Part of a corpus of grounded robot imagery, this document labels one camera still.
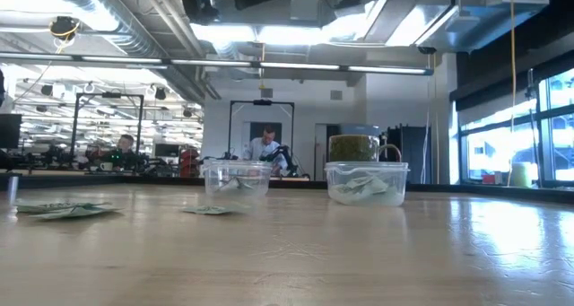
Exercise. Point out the clear plastic container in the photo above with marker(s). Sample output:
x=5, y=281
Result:
x=336, y=176
x=213, y=173

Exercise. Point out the grey ceiling box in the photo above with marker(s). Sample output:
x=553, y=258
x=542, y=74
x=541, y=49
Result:
x=305, y=7

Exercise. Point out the black background rig frame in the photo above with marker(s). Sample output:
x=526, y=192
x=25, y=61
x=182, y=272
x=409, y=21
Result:
x=110, y=95
x=262, y=102

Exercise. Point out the red box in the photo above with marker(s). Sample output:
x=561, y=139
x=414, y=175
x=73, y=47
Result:
x=491, y=179

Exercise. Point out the green glass jar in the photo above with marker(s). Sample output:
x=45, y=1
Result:
x=354, y=148

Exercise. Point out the long ceiling light bar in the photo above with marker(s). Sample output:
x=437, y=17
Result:
x=121, y=59

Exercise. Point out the white background mug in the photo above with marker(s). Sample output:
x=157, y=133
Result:
x=106, y=166

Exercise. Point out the grey-blue cabinet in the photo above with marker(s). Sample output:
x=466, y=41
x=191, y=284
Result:
x=359, y=129

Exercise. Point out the yellow-green roll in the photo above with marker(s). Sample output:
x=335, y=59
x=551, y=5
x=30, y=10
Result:
x=521, y=176

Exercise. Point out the background black robot arm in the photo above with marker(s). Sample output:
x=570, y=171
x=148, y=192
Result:
x=224, y=156
x=282, y=155

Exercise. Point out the square wall vent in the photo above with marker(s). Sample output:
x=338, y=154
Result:
x=336, y=95
x=266, y=93

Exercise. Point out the silver metal post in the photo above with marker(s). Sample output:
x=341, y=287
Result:
x=12, y=194

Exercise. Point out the black aluminium table frame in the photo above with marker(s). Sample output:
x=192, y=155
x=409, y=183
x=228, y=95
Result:
x=134, y=180

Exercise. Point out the dark cabinet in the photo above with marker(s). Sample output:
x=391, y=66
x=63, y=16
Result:
x=412, y=153

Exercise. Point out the red cart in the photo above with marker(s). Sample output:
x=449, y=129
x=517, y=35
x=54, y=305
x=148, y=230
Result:
x=189, y=162

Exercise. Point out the person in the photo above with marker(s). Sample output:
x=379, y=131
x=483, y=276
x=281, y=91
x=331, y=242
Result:
x=125, y=143
x=260, y=149

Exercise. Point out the black window frame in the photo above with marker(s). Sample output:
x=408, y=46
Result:
x=545, y=140

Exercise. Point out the black monitor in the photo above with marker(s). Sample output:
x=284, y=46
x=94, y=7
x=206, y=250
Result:
x=10, y=131

